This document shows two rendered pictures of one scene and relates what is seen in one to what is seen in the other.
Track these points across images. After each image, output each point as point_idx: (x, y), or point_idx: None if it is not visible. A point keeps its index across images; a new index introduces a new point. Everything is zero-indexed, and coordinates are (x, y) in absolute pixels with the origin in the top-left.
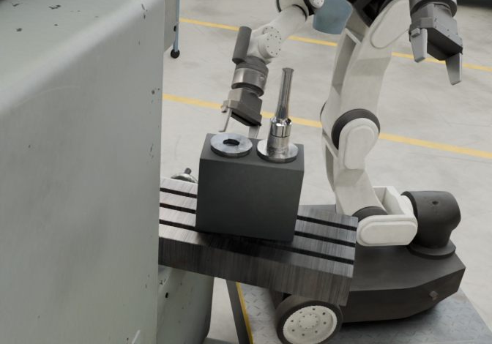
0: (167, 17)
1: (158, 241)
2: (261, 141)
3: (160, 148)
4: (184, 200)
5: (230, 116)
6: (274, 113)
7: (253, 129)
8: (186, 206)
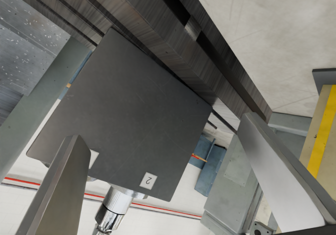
0: None
1: (43, 119)
2: (111, 184)
3: (10, 169)
4: (80, 2)
5: (77, 226)
6: (93, 228)
7: (286, 208)
8: (85, 16)
